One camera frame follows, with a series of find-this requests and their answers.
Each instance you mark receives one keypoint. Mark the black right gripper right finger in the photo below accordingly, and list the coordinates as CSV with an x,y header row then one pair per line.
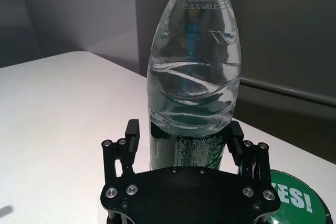
x,y
249,158

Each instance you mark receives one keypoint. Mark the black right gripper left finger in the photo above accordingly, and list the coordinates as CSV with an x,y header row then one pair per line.
x,y
126,153

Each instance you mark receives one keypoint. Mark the clear water bottle green label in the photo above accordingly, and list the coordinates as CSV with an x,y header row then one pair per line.
x,y
194,77

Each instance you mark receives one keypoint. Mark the green YES push button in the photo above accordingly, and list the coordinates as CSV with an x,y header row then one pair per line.
x,y
299,200

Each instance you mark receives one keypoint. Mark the grey wall handrail bar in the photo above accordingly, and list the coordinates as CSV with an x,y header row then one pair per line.
x,y
288,91

